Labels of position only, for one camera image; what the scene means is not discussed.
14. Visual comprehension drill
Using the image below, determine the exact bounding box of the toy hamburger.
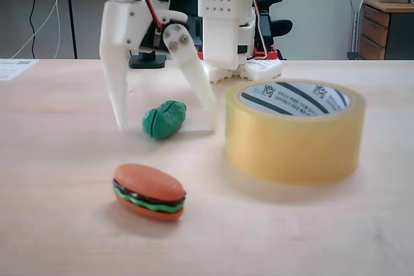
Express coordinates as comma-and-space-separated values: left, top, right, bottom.
111, 163, 188, 222

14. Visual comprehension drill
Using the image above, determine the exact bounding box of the black hanging cable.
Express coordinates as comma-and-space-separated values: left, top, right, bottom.
28, 0, 41, 59

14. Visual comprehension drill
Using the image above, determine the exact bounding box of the grey metal crutch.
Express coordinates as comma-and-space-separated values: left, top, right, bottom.
346, 0, 372, 61

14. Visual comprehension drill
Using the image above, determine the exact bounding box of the printed white paper sheet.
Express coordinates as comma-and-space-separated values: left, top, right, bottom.
0, 58, 40, 82

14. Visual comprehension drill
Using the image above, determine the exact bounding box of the yellow packing tape roll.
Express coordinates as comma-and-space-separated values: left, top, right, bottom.
224, 79, 367, 186

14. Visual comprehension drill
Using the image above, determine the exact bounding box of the green toy cucumber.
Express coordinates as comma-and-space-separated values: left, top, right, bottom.
142, 100, 188, 140

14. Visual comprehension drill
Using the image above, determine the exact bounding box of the wooden drawer cabinet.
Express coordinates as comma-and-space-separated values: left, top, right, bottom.
358, 0, 414, 61

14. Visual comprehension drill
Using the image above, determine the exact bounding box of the white hanging cable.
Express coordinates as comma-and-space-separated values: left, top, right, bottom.
9, 0, 80, 59

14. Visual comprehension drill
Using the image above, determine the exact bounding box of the background desk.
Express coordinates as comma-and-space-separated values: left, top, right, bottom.
0, 0, 111, 60

